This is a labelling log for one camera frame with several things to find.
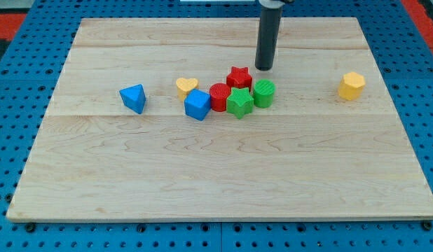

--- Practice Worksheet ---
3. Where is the green star block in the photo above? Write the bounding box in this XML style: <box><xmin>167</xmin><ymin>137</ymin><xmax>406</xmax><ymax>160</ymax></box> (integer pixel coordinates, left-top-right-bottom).
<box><xmin>226</xmin><ymin>87</ymin><xmax>254</xmax><ymax>119</ymax></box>

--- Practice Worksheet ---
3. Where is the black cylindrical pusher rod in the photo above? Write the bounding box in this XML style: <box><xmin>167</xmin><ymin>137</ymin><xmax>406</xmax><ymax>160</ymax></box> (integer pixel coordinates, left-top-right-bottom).
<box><xmin>255</xmin><ymin>0</ymin><xmax>286</xmax><ymax>71</ymax></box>

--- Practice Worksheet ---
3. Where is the red star block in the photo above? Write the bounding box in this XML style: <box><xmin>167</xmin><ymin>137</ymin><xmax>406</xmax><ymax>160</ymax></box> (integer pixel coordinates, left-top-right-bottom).
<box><xmin>226</xmin><ymin>66</ymin><xmax>252</xmax><ymax>90</ymax></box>

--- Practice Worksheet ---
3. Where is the yellow heart block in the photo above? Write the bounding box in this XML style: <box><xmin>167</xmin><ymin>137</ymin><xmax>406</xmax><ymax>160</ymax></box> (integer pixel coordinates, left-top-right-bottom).
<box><xmin>176</xmin><ymin>78</ymin><xmax>199</xmax><ymax>102</ymax></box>

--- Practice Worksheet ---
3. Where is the wooden board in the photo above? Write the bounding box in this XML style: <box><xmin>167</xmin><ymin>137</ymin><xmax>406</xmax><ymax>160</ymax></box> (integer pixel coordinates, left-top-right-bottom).
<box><xmin>7</xmin><ymin>17</ymin><xmax>433</xmax><ymax>223</ymax></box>

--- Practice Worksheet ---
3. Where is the blue triangle block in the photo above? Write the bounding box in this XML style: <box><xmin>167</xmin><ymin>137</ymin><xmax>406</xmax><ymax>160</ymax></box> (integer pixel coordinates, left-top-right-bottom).
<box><xmin>119</xmin><ymin>84</ymin><xmax>146</xmax><ymax>114</ymax></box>

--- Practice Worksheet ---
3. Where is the yellow hexagon block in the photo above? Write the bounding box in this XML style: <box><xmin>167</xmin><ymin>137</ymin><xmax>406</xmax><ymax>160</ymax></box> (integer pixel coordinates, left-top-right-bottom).
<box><xmin>338</xmin><ymin>72</ymin><xmax>366</xmax><ymax>101</ymax></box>

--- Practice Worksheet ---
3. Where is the blue cube block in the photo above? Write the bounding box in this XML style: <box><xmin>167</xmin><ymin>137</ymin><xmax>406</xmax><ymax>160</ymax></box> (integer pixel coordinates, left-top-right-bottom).
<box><xmin>184</xmin><ymin>89</ymin><xmax>211</xmax><ymax>120</ymax></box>

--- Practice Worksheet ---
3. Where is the green cylinder block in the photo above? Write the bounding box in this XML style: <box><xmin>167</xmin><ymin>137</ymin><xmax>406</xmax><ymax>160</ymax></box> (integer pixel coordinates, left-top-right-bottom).
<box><xmin>253</xmin><ymin>79</ymin><xmax>275</xmax><ymax>108</ymax></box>

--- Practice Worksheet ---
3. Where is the red cylinder block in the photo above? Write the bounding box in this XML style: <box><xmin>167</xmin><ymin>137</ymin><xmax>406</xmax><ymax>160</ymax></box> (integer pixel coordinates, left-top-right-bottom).
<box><xmin>209</xmin><ymin>83</ymin><xmax>231</xmax><ymax>112</ymax></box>

